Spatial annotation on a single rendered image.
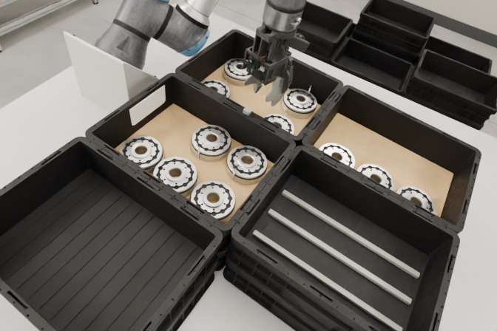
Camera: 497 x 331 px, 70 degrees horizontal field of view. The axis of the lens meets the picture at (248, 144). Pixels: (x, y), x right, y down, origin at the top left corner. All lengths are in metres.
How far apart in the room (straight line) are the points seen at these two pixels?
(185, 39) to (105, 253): 0.67
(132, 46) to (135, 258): 0.61
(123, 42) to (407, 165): 0.88
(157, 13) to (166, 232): 0.64
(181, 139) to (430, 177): 0.69
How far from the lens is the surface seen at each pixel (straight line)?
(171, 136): 0.97
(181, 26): 1.15
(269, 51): 0.75
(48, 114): 1.27
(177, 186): 0.84
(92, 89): 1.22
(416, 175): 1.08
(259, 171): 0.87
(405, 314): 0.87
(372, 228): 0.92
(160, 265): 0.78
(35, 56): 2.74
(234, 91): 1.11
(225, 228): 0.70
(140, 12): 1.13
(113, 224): 0.84
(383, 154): 1.08
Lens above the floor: 1.56
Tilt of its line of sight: 49 degrees down
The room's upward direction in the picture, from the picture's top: 12 degrees clockwise
